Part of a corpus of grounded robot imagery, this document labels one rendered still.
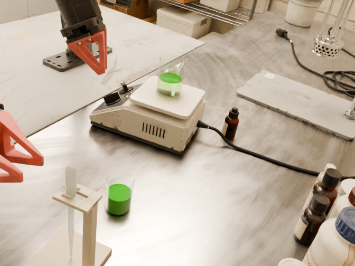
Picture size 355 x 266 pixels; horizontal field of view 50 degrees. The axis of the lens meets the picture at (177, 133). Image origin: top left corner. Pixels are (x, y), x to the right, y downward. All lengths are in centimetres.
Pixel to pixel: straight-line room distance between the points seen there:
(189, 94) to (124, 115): 13
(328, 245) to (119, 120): 43
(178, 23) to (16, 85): 224
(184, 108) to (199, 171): 12
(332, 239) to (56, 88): 65
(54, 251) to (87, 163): 20
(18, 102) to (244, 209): 51
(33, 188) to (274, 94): 65
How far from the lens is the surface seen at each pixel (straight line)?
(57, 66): 99
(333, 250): 52
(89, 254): 50
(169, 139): 71
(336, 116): 102
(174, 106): 71
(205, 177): 70
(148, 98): 72
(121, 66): 104
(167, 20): 310
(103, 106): 77
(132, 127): 73
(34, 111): 83
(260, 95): 100
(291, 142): 87
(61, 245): 56
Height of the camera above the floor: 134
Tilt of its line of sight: 34 degrees down
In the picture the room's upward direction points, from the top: 10 degrees clockwise
